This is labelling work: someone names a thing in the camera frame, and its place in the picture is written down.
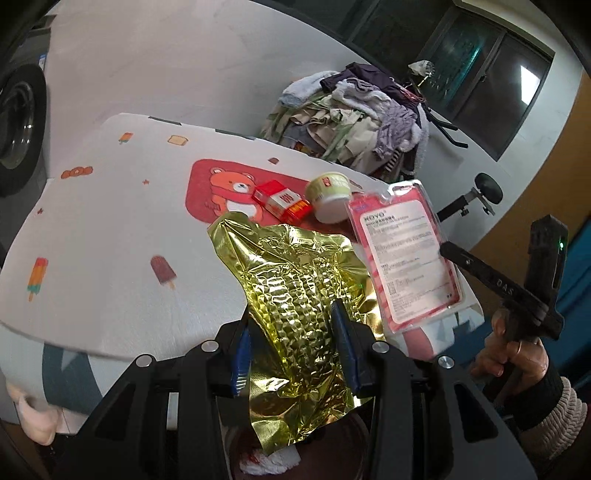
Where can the blue cloth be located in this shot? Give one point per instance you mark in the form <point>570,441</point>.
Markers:
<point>577,286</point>

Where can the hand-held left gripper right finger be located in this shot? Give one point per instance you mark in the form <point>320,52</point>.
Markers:
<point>415,415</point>

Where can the person's right hand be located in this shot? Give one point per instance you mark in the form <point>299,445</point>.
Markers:
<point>517,360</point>

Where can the green paper cup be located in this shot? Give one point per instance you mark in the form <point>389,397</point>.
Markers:
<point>328,194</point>

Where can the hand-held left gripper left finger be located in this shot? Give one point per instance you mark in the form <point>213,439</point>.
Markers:
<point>184,406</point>

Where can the black exercise bike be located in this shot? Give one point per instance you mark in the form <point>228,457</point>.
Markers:
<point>487,191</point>

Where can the grey washing machine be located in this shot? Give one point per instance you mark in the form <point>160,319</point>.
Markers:
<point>21,120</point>

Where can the printed white table mat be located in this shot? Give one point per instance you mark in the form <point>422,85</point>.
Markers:
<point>115,240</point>

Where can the geometric patterned tablecloth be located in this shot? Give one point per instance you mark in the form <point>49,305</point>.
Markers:
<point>83,383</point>

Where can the white paper bag red print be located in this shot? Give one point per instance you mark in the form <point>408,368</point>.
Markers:
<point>277,464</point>

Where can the person's right forearm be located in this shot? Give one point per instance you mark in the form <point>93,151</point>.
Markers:
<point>554,401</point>

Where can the dark window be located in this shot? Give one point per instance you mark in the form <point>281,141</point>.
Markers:
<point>461,60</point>

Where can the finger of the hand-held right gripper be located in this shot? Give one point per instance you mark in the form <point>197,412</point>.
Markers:
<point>459,257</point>

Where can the red cigarette box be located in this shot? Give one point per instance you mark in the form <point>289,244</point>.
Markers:
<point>281,201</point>

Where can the gold foil bag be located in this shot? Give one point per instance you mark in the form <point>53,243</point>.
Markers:
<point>295,295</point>

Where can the pink plastic packet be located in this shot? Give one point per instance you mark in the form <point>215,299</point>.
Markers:
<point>401,258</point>

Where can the pile of clothes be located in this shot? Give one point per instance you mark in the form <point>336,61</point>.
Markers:
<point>355,124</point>

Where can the brown trash bin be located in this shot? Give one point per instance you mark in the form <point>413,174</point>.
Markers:
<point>332,452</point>

